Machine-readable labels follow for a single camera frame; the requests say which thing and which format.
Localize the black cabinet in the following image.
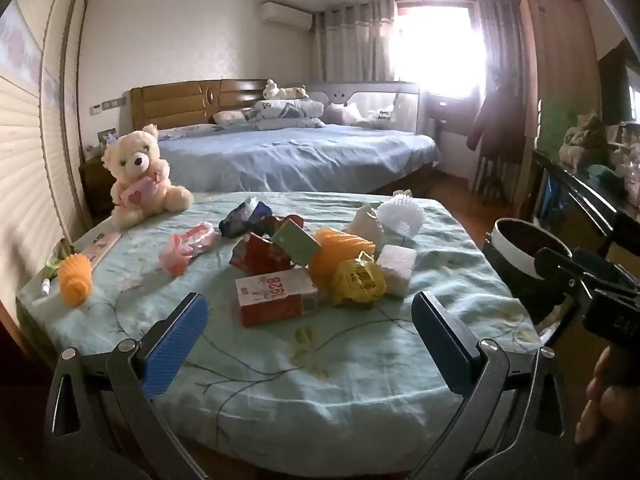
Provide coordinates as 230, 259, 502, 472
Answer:
530, 145, 640, 261

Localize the white plush toy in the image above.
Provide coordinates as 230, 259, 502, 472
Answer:
263, 79, 308, 101

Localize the dark hanging coat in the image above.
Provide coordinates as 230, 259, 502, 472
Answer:
466, 82, 526, 166

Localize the tall wooden wardrobe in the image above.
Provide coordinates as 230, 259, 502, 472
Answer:
515, 0, 601, 211

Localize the small pink pillow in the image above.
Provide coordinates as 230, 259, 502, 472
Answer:
212, 109, 251, 126

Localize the grey patterned curtain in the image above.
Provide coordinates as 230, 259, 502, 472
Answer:
472, 0, 531, 191
312, 0, 396, 83

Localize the white foam block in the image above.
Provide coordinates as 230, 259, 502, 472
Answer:
375, 244, 418, 297

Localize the small orange foam net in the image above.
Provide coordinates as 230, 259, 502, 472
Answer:
56, 254, 95, 307

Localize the brown nightstand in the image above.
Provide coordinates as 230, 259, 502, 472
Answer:
80, 155, 118, 221

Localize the green cardboard box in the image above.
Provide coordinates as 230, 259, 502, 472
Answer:
540, 100, 581, 151

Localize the light blue pillow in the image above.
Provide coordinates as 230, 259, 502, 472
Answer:
157, 122, 226, 141

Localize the person's right hand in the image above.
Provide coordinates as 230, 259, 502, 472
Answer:
575, 347, 640, 447

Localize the stack of printed pillows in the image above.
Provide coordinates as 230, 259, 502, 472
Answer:
245, 99, 326, 131

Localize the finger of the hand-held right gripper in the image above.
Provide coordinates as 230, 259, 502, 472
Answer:
535, 247, 593, 291
572, 246, 640, 292

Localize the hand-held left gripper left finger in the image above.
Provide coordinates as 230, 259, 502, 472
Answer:
42, 291, 210, 480

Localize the grey bed guard rail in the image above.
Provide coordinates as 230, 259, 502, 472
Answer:
305, 81, 426, 136

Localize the pink plastic bag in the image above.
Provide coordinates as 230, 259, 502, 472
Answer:
159, 222, 221, 276

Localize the brown wooden headboard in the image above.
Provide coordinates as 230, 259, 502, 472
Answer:
130, 79, 271, 133

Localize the red and white carton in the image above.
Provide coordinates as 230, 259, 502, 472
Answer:
235, 267, 321, 328

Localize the white bin with black bag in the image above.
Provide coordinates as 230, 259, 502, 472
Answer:
482, 217, 576, 326

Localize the white foam net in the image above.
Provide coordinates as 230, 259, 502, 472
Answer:
377, 190, 427, 241

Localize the blue snack bag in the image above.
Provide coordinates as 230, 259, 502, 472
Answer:
219, 197, 275, 238

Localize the pile of brown cloth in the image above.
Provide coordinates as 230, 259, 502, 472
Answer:
560, 115, 608, 161

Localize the pink plush toy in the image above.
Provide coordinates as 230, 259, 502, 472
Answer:
325, 102, 361, 126

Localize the teal floral bedsheet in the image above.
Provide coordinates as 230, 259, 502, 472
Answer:
15, 190, 543, 461

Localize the yellow plastic bag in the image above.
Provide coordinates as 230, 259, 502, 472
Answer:
327, 255, 387, 306

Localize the pink flat strip box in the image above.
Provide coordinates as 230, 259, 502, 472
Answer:
80, 232, 122, 263

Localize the white air conditioner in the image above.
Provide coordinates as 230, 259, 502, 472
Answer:
260, 2, 313, 31

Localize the green packet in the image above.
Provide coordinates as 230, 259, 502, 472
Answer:
45, 240, 76, 273

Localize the red box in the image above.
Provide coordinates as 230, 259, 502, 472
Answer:
229, 232, 293, 278

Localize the coat rack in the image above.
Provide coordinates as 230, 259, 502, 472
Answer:
475, 155, 516, 196

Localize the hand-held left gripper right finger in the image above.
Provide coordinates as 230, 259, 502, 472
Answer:
410, 290, 576, 480

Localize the bed with blue sheet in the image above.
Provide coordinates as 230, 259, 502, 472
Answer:
155, 125, 441, 193

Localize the cream teddy bear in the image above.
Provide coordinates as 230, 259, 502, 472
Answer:
101, 125, 194, 230

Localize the white plastic bag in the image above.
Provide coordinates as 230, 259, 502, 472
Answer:
342, 203, 386, 248

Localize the cream sliding wardrobe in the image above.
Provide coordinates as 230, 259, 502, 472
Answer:
0, 0, 96, 311

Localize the large orange foam net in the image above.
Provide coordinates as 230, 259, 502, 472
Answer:
309, 227, 376, 278

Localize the teal cloth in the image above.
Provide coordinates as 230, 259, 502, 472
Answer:
595, 162, 631, 183

